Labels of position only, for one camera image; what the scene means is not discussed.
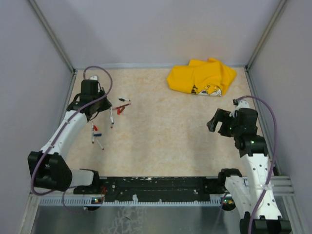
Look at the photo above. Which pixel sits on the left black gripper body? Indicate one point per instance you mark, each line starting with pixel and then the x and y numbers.
pixel 102 104

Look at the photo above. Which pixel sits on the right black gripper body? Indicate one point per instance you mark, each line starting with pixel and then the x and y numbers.
pixel 236 128

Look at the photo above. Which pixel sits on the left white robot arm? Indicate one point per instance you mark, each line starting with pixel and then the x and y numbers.
pixel 48 168

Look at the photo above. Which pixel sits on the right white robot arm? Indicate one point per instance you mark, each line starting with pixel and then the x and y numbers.
pixel 253 197

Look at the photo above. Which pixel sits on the dark red pen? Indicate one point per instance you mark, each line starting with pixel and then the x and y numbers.
pixel 115 108

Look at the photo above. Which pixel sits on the white pen red tip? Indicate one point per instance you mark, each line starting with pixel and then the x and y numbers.
pixel 111 117

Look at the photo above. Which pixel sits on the white pen blue markings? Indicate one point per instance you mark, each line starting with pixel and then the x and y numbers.
pixel 93 138

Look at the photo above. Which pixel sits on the yellow folded t-shirt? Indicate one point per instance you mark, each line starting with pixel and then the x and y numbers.
pixel 206 78

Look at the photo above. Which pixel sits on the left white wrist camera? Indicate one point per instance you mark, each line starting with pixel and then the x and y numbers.
pixel 95 77

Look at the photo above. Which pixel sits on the white slotted cable duct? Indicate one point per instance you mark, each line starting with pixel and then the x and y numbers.
pixel 89 201

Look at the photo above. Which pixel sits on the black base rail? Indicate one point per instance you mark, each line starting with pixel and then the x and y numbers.
pixel 155 189

